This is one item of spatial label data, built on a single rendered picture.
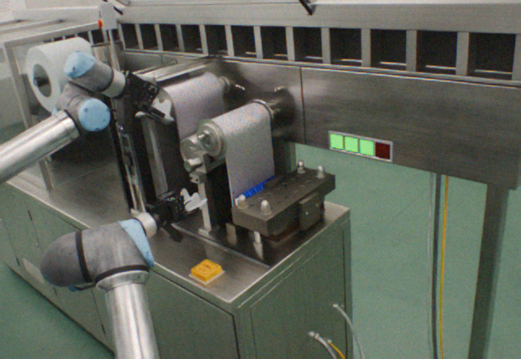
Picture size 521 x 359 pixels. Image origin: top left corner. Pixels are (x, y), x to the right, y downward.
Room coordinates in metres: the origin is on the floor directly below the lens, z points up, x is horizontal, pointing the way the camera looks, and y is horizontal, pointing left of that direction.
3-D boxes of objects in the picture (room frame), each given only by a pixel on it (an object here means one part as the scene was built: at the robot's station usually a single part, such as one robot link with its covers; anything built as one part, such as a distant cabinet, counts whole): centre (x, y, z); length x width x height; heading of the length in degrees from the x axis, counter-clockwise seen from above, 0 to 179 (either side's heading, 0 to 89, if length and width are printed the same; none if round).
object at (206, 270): (1.30, 0.21, 0.91); 0.07 x 0.07 x 0.02; 46
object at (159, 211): (1.34, 0.31, 1.12); 0.12 x 0.08 x 0.09; 136
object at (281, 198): (1.57, -0.08, 1.00); 0.40 x 0.16 x 0.06; 136
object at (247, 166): (1.62, 0.03, 1.11); 0.23 x 0.01 x 0.18; 136
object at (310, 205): (1.52, -0.16, 0.96); 0.10 x 0.03 x 0.11; 136
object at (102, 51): (2.15, 0.61, 1.50); 0.14 x 0.14 x 0.06
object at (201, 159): (1.57, 0.22, 1.05); 0.06 x 0.05 x 0.31; 136
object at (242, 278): (2.25, 0.81, 0.88); 2.52 x 0.66 x 0.04; 46
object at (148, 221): (1.28, 0.37, 1.11); 0.08 x 0.05 x 0.08; 46
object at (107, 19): (1.98, 0.54, 1.66); 0.07 x 0.07 x 0.10; 24
